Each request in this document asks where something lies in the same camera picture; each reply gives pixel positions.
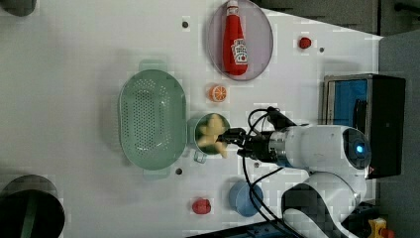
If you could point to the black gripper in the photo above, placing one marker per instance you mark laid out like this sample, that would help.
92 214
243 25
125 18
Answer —
253 147

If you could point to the yellow plush banana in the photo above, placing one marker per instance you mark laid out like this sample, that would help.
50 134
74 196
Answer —
210 132

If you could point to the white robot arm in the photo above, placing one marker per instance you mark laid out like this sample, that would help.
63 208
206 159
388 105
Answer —
336 159

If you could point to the green mug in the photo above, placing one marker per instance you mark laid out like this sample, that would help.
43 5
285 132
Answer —
201 154

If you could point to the orange slice toy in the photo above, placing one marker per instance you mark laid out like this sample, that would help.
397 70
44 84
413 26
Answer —
217 93

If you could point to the blue cup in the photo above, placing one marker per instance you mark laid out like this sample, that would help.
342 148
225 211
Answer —
242 201

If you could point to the large red strawberry toy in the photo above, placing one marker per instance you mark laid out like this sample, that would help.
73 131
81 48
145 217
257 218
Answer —
201 206

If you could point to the red ketchup bottle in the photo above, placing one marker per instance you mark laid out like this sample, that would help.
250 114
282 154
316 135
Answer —
235 55

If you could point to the green perforated colander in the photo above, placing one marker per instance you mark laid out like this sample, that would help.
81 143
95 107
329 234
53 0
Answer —
152 119

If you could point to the grey round plate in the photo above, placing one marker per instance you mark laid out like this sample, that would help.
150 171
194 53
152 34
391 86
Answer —
258 37

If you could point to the small red strawberry toy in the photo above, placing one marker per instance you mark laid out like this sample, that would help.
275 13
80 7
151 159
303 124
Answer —
304 43

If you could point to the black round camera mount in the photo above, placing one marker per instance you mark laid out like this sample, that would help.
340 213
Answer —
20 8
30 208

